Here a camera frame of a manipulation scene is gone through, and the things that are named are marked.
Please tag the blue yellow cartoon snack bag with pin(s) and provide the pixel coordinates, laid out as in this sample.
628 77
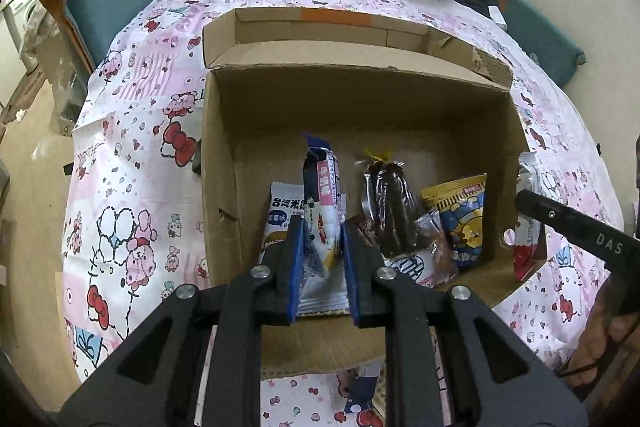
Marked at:
465 227

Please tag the small white box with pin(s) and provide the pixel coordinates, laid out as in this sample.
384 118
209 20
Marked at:
496 16

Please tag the person's right hand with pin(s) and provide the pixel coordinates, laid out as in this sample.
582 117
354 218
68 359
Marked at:
605 342

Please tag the white snack packet black print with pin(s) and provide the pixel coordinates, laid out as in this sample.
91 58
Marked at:
415 268

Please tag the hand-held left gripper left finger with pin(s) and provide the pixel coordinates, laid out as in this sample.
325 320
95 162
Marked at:
298 267

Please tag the white washing machine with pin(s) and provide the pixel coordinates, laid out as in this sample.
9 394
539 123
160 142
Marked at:
25 12

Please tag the white snack packet pink label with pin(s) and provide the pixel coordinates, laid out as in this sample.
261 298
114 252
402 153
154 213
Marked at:
322 217

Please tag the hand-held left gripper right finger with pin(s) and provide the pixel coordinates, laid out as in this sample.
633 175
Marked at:
350 277

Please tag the teal mattress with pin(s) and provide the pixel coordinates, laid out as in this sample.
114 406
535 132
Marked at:
540 37

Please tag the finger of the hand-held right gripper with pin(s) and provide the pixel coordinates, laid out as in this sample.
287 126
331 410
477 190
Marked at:
545 209

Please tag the white and red snack packet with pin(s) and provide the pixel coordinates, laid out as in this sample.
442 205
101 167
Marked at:
525 257

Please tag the pink cartoon printed bedsheet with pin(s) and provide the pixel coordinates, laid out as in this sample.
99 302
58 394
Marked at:
140 157

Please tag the white blue rice cake packet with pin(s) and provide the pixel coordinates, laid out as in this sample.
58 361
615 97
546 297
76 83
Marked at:
282 217

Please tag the brown cardboard box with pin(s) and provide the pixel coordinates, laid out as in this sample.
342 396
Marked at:
350 107

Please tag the clear bag of chocolate sticks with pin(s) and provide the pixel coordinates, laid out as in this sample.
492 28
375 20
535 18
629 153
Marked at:
395 207

